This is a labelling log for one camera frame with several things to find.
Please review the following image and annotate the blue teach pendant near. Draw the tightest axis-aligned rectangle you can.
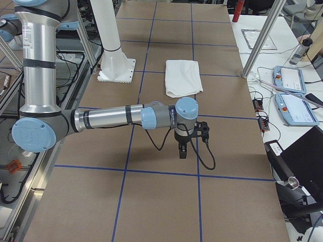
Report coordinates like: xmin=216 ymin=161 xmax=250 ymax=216
xmin=275 ymin=93 xmax=319 ymax=127

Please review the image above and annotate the black laptop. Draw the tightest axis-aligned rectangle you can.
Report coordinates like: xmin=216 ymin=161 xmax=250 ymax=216
xmin=264 ymin=126 xmax=322 ymax=217

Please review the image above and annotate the blue teach pendant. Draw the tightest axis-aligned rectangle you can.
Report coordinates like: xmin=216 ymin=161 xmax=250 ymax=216
xmin=275 ymin=93 xmax=319 ymax=127
xmin=273 ymin=66 xmax=306 ymax=94

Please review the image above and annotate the blue teach pendant far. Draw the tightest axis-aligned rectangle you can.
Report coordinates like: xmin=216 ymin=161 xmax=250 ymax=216
xmin=273 ymin=66 xmax=306 ymax=94

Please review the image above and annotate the aluminium frame post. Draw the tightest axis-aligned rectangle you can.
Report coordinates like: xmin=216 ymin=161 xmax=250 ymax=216
xmin=241 ymin=0 xmax=286 ymax=79

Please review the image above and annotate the red bottle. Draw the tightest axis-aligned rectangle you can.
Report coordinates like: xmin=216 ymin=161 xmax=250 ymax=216
xmin=232 ymin=0 xmax=245 ymax=23

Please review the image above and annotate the clear water bottle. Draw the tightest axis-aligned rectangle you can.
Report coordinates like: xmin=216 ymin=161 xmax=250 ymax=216
xmin=289 ymin=37 xmax=313 ymax=65

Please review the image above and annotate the black framed white sheet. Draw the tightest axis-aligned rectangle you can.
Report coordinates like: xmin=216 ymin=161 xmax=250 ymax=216
xmin=241 ymin=28 xmax=278 ymax=50

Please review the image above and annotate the white long-sleeve printed shirt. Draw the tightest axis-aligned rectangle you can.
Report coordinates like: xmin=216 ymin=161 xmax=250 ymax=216
xmin=165 ymin=60 xmax=203 ymax=98

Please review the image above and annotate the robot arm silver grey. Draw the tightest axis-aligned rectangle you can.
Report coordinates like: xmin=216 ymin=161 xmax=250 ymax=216
xmin=12 ymin=1 xmax=202 ymax=159

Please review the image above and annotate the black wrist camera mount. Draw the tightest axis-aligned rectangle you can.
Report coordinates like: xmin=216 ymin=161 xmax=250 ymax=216
xmin=192 ymin=122 xmax=209 ymax=144

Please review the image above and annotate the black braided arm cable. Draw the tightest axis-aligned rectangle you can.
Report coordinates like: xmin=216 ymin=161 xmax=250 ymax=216
xmin=145 ymin=125 xmax=217 ymax=170

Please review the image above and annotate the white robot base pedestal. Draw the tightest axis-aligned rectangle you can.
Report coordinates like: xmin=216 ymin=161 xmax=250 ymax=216
xmin=90 ymin=0 xmax=136 ymax=83

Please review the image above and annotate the aluminium side frame rail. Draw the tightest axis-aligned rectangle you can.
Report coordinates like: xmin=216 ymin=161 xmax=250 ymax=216
xmin=0 ymin=27 xmax=101 ymax=240

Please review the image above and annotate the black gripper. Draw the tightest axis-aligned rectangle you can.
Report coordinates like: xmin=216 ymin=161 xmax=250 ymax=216
xmin=174 ymin=131 xmax=191 ymax=159

